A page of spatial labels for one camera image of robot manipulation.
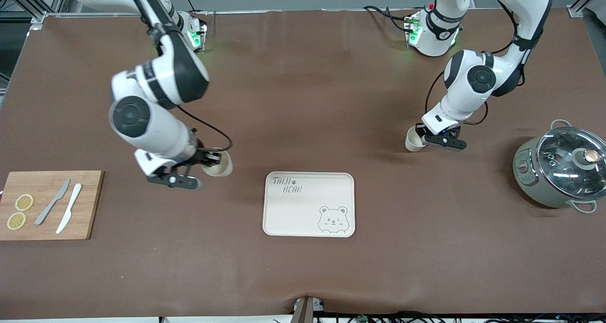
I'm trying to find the white IKEA cup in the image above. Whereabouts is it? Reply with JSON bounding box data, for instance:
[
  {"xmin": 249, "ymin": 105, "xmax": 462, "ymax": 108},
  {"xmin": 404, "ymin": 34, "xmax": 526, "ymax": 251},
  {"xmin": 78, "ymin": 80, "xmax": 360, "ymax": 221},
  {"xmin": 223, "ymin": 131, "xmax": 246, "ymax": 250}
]
[
  {"xmin": 201, "ymin": 148, "xmax": 234, "ymax": 178},
  {"xmin": 405, "ymin": 126, "xmax": 429, "ymax": 153}
]

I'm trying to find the bamboo cutting board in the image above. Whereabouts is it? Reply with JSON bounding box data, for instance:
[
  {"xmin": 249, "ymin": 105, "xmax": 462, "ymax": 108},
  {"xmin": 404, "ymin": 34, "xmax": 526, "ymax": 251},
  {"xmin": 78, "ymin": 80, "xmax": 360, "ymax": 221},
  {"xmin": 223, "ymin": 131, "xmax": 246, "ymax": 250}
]
[{"xmin": 0, "ymin": 170, "xmax": 104, "ymax": 241}]

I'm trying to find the white plastic knife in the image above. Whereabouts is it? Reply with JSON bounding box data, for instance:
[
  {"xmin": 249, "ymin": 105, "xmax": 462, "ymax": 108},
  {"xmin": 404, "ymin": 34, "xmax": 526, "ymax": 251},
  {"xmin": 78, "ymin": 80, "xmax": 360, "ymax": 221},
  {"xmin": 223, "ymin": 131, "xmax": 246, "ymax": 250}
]
[{"xmin": 56, "ymin": 183, "xmax": 83, "ymax": 234}]

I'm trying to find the grey-green electric pot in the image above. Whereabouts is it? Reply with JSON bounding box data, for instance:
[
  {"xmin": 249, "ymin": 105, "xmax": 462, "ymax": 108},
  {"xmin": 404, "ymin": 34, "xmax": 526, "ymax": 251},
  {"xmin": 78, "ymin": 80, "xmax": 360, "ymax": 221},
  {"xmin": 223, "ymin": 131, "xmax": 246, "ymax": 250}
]
[{"xmin": 513, "ymin": 119, "xmax": 606, "ymax": 214}]

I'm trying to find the cream bear print tray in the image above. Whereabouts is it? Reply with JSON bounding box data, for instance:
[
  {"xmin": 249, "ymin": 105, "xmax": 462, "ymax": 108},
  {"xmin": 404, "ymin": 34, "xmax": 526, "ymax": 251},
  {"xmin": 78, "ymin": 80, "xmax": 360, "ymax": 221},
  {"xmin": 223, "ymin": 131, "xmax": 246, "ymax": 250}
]
[{"xmin": 263, "ymin": 171, "xmax": 355, "ymax": 238}]

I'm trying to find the grey plastic knife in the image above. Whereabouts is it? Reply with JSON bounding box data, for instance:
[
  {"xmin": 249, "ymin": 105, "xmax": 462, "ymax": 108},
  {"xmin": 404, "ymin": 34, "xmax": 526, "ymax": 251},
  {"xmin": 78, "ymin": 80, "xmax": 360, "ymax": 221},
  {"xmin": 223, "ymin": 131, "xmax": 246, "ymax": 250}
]
[{"xmin": 35, "ymin": 179, "xmax": 71, "ymax": 226}]

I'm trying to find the glass pot lid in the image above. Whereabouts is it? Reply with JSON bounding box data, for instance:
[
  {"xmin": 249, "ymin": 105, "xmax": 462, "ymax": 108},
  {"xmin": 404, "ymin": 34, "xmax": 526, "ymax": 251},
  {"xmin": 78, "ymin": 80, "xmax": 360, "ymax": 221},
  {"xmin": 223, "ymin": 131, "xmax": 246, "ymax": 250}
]
[{"xmin": 536, "ymin": 126, "xmax": 606, "ymax": 201}]

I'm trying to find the black left base cable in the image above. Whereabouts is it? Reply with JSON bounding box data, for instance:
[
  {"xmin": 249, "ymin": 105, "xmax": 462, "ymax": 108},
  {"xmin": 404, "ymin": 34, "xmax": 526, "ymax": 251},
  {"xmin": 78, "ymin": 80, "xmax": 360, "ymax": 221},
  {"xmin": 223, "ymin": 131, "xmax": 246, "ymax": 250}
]
[{"xmin": 363, "ymin": 5, "xmax": 413, "ymax": 33}]

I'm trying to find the metal table edge bracket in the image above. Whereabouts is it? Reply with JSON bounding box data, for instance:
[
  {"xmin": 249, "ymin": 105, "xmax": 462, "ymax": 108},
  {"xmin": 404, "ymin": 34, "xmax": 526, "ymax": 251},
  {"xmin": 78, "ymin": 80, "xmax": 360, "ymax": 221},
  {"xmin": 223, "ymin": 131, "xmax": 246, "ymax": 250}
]
[{"xmin": 291, "ymin": 296, "xmax": 326, "ymax": 323}]

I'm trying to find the aluminium frame profile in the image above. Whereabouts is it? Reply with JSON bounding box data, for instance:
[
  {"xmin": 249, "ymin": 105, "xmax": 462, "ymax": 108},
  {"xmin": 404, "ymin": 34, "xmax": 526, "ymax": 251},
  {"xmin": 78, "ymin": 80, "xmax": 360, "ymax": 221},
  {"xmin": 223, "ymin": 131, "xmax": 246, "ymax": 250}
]
[
  {"xmin": 0, "ymin": 0, "xmax": 71, "ymax": 26},
  {"xmin": 567, "ymin": 0, "xmax": 606, "ymax": 18}
]

